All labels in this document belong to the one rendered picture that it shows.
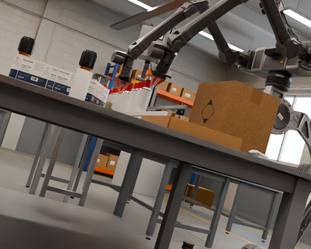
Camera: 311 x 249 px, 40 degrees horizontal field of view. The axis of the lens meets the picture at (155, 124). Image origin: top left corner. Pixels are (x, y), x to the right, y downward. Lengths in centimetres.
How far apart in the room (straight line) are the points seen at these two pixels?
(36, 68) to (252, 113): 126
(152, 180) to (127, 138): 681
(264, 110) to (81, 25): 869
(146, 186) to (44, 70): 573
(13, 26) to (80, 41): 149
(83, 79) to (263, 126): 98
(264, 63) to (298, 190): 115
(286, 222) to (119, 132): 65
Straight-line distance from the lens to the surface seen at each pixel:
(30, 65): 251
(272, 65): 249
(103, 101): 278
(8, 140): 980
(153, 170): 804
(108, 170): 962
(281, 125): 241
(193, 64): 1141
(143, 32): 263
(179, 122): 132
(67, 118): 125
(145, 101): 209
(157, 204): 399
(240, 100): 177
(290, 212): 155
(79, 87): 228
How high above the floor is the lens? 74
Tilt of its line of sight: 4 degrees up
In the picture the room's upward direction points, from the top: 17 degrees clockwise
